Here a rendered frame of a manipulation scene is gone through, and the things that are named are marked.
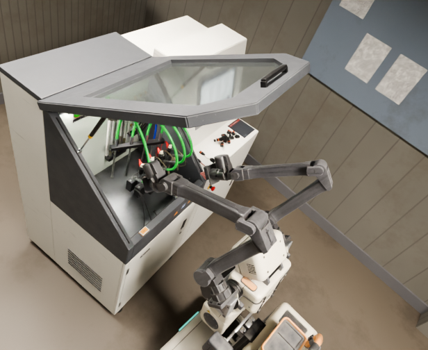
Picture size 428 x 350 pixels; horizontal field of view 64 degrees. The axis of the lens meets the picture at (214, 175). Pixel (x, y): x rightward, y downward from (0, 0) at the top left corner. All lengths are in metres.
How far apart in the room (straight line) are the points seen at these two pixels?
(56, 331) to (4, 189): 1.26
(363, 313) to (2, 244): 2.96
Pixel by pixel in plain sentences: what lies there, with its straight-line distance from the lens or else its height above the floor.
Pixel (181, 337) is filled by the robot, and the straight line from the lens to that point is 2.38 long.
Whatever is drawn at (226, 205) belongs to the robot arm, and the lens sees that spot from 1.20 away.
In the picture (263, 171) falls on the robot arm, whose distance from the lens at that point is 1.61.
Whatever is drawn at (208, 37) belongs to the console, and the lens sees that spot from 2.32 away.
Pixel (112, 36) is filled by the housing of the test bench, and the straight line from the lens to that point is 2.16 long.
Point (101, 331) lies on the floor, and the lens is 2.63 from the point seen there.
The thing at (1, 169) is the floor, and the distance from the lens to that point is 3.40.
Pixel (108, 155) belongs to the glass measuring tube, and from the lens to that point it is 2.15.
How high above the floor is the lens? 2.50
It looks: 44 degrees down
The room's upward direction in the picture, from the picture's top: 24 degrees clockwise
